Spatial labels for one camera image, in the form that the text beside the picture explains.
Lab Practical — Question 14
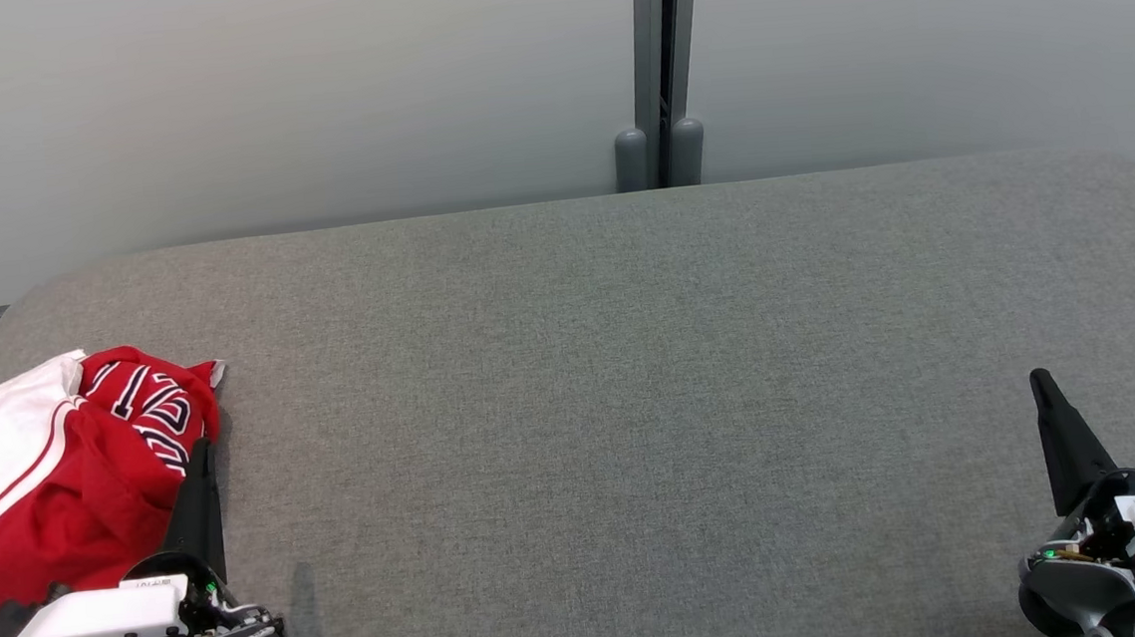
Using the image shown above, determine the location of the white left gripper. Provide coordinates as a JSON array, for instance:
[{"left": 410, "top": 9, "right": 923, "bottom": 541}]
[{"left": 0, "top": 437, "right": 233, "bottom": 637}]

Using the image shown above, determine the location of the red white jersey shirt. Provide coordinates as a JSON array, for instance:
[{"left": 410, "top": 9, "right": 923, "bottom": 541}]
[{"left": 0, "top": 338, "right": 243, "bottom": 611}]

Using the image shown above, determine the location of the grey cylindrical post foot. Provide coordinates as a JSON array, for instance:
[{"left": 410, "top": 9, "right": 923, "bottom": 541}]
[
  {"left": 613, "top": 128, "right": 654, "bottom": 194},
  {"left": 669, "top": 117, "right": 709, "bottom": 188}
]

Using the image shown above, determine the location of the grey metal partition post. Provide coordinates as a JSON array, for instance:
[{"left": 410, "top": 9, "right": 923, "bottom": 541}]
[{"left": 627, "top": 0, "right": 715, "bottom": 191}]

